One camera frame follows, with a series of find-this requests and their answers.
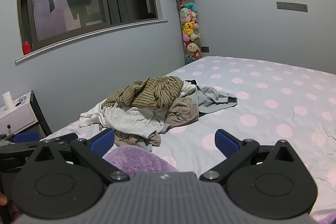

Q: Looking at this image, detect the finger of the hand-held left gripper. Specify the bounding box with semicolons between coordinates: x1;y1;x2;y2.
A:
51;133;79;144

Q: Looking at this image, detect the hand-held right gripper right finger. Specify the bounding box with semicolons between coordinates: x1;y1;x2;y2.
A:
199;129;308;185

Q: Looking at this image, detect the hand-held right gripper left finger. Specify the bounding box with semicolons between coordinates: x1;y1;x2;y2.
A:
22;129;130;185

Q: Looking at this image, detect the olive striped shirt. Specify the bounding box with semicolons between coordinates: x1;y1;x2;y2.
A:
106;76;184;110

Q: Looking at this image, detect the blue container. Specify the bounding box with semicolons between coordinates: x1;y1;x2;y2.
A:
13;132;40;144

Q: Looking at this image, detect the white nightstand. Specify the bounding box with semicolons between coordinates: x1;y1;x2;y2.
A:
0;91;53;141

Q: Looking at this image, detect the white garment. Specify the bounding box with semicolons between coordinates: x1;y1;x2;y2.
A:
79;81;198;139

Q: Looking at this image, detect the brown garment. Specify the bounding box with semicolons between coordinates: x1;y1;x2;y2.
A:
114;130;161;151

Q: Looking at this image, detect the purple fleece clothing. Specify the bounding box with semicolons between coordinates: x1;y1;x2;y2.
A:
104;147;179;180

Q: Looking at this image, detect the grey-blue garment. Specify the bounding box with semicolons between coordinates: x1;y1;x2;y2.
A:
194;80;238;115

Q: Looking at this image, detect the white tissue roll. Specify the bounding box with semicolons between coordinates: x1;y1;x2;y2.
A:
2;91;13;109

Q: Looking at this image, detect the beige garment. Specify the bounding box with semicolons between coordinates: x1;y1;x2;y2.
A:
162;97;200;128

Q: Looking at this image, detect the bed with polka dot sheet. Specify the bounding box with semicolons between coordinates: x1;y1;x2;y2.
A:
39;56;336;224

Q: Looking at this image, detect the clear tube of plush toys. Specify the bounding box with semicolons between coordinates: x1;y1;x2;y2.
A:
176;0;203;65

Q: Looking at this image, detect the grey wall outlet strip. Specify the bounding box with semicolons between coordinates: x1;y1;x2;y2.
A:
276;1;308;13

